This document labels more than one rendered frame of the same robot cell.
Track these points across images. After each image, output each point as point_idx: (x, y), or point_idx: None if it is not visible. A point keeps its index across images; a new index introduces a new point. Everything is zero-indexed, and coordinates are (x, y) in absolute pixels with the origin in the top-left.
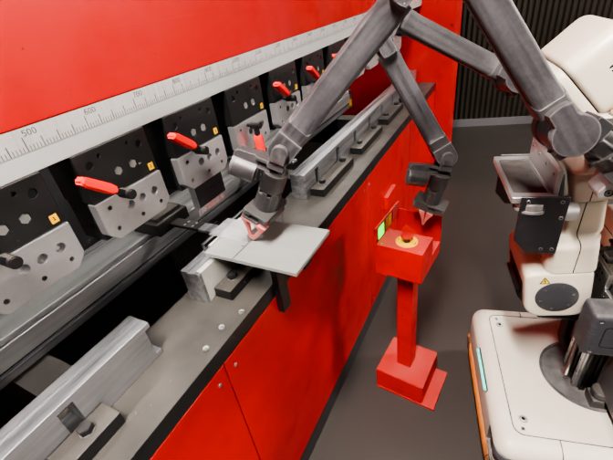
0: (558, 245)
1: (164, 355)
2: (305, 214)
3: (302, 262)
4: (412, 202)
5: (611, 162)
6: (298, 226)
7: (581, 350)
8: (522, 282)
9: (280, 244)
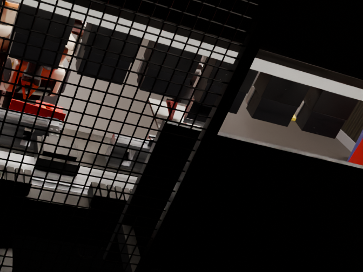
0: (66, 46)
1: None
2: (80, 143)
3: (182, 106)
4: (39, 83)
5: None
6: (154, 109)
7: (63, 92)
8: (52, 82)
9: (176, 115)
